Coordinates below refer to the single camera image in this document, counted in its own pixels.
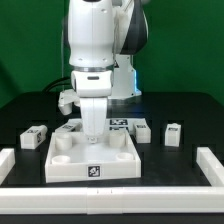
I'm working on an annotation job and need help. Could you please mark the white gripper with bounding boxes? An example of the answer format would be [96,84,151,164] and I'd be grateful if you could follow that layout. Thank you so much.
[80,98,107,144]

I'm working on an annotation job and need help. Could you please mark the white square tabletop part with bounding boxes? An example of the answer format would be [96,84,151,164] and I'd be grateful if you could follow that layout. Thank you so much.
[45,129,141,183]

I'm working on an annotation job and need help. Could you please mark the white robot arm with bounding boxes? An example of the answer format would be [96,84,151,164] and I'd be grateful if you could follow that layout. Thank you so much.
[58,0,148,143]

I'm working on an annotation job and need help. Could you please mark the AprilTag marker sheet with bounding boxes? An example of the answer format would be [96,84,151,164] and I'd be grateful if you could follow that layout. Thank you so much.
[105,118,147,134]

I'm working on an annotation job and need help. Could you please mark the white U-shaped fence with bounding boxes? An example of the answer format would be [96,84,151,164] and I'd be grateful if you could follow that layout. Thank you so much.
[0,147,224,214]

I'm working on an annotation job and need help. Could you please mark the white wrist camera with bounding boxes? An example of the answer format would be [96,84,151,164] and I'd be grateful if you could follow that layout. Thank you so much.
[71,71,112,98]

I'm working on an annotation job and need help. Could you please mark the black base cables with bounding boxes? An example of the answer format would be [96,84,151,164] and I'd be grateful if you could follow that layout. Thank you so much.
[41,76,72,93]

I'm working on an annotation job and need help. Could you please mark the white camera cable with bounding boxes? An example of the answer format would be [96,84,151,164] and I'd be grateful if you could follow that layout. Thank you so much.
[60,19,66,93]

